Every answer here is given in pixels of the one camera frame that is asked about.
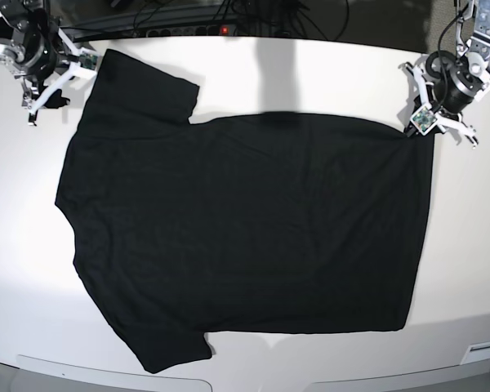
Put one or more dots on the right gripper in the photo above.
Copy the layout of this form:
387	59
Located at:
45	49

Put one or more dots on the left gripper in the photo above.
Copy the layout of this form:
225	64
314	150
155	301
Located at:
458	82

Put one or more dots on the black T-shirt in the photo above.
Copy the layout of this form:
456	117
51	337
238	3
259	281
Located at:
277	223

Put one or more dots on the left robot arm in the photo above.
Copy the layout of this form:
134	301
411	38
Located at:
469	31

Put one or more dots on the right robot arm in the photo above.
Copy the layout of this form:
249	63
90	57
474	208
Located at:
12	14

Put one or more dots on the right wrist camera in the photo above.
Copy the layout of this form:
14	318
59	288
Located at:
89	60

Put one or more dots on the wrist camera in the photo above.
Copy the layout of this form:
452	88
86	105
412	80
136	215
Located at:
424	120
89	60

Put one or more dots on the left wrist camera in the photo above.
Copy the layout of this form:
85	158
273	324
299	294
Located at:
424	120

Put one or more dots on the black power strip red switch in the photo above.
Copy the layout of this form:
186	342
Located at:
197	30

